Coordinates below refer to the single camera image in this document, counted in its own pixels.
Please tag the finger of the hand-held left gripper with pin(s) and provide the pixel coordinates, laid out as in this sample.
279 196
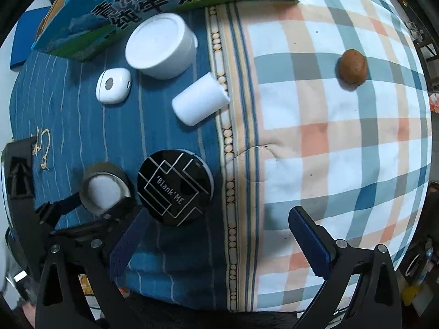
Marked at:
85 228
63 205

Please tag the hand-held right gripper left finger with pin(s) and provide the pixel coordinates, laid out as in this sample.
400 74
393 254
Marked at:
128 243

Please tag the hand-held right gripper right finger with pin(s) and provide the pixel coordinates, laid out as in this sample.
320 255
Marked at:
308 243

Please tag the round metal tin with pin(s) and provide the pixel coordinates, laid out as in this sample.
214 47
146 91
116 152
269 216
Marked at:
103 188

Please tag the black round compact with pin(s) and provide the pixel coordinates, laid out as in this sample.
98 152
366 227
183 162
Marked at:
171 185

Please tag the white earbud case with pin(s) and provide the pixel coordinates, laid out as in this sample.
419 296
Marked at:
113 85

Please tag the small white bottle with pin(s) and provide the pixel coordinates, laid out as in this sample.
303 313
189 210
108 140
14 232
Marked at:
199 101

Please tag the brown kiwi fruit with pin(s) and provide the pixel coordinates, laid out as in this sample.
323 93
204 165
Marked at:
353 67

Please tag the white round jar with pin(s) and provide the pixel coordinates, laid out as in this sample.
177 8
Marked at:
157 41

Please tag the printed cardboard box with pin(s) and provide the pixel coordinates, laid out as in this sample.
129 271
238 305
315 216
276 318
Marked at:
144 7

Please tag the plaid blanket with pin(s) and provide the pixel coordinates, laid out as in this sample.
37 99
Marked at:
343 144

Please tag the blue striped blanket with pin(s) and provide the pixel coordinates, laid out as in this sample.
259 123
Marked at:
164 137

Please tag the blue foam pad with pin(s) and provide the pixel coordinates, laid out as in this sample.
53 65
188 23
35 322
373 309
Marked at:
24 41

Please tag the orange patterned cloth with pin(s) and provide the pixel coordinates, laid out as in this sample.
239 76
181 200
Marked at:
434 102

